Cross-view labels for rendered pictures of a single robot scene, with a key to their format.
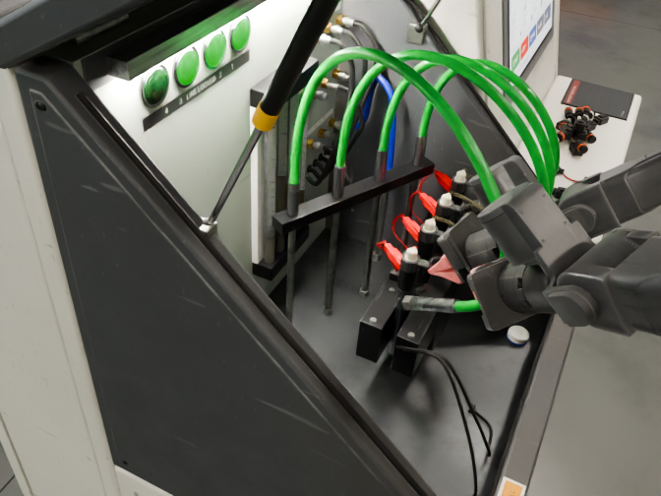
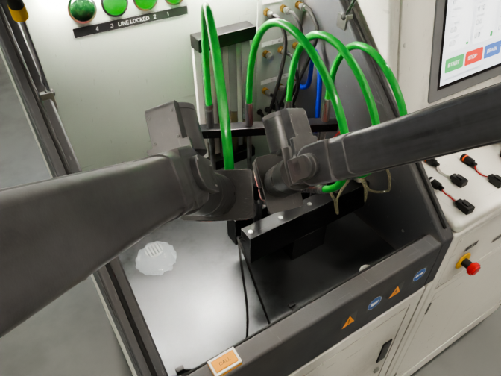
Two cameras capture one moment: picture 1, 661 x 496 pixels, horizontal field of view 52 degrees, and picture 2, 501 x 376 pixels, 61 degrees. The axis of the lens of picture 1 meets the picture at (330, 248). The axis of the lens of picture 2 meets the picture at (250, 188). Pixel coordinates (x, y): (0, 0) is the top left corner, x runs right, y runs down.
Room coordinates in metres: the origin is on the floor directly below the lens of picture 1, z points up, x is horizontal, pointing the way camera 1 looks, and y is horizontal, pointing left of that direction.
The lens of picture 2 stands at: (0.22, -0.48, 1.65)
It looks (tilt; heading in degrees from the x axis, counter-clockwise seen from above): 42 degrees down; 35
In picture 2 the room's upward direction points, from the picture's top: straight up
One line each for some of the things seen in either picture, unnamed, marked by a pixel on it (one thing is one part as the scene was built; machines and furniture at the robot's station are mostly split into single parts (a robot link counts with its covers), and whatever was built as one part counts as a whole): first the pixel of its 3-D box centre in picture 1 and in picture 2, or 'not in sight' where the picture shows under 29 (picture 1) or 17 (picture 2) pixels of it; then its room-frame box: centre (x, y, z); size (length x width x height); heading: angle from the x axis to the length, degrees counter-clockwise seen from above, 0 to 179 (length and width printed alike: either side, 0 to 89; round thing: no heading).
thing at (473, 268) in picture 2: not in sight; (469, 265); (1.07, -0.55, 0.80); 0.05 x 0.04 x 0.05; 157
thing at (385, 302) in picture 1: (420, 299); (298, 218); (0.88, -0.17, 0.91); 0.34 x 0.10 x 0.15; 157
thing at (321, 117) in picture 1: (329, 83); (282, 49); (1.09, 0.03, 1.20); 0.13 x 0.03 x 0.31; 157
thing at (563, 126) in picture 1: (580, 125); not in sight; (1.39, -0.54, 1.01); 0.23 x 0.11 x 0.06; 157
